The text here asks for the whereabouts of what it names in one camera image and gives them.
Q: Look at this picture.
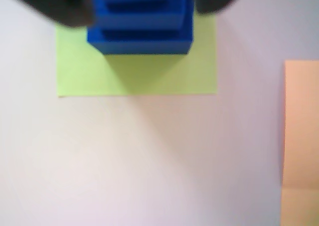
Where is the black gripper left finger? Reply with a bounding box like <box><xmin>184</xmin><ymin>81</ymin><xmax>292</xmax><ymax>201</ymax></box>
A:
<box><xmin>2</xmin><ymin>0</ymin><xmax>95</xmax><ymax>29</ymax></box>

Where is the small blue cube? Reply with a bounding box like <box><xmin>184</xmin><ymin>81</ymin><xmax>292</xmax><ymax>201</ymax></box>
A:
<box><xmin>93</xmin><ymin>0</ymin><xmax>187</xmax><ymax>31</ymax></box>

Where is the green square sheet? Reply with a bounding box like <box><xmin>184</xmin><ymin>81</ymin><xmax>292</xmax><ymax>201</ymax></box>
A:
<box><xmin>56</xmin><ymin>11</ymin><xmax>218</xmax><ymax>98</ymax></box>

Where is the orange square sheet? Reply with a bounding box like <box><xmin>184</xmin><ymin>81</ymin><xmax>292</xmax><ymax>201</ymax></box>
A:
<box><xmin>279</xmin><ymin>59</ymin><xmax>319</xmax><ymax>226</ymax></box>

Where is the large blue cube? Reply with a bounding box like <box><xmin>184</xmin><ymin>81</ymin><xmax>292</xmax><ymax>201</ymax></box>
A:
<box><xmin>86</xmin><ymin>0</ymin><xmax>194</xmax><ymax>56</ymax></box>

